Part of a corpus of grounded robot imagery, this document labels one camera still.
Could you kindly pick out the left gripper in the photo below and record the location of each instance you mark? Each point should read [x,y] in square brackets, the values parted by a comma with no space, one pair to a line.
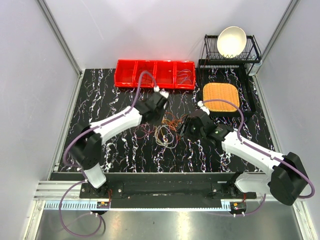
[157,121]

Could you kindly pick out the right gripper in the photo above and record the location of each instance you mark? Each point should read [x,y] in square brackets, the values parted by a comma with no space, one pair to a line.
[185,128]

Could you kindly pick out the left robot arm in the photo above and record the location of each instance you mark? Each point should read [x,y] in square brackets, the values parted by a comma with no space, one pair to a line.
[86,148]

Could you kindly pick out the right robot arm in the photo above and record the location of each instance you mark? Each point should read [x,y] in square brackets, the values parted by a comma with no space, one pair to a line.
[283,175]

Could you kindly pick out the red bin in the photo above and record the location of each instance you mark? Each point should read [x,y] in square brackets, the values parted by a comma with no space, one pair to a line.
[165,74]
[185,76]
[147,80]
[124,76]

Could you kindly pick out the black tray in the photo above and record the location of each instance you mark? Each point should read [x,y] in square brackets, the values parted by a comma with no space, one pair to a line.
[212,72]

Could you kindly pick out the white bowl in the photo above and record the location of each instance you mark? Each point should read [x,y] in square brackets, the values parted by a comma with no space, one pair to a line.
[231,42]

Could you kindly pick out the white cup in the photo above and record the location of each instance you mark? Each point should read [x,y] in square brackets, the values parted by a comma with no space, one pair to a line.
[253,68]

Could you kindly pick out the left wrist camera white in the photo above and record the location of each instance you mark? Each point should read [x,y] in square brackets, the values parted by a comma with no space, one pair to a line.
[162,92]

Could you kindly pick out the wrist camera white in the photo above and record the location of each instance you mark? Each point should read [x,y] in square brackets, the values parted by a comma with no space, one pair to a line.
[202,106]
[162,92]

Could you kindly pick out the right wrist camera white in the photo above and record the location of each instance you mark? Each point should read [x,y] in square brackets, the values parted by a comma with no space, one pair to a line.
[202,106]

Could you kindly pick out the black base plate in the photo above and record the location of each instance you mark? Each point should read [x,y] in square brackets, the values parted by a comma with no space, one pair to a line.
[209,184]

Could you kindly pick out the black wire dish rack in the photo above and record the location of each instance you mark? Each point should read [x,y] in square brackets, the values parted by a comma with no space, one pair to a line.
[251,53]

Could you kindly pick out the grey slotted cable duct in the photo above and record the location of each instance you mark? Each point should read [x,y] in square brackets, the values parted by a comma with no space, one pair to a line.
[130,205]

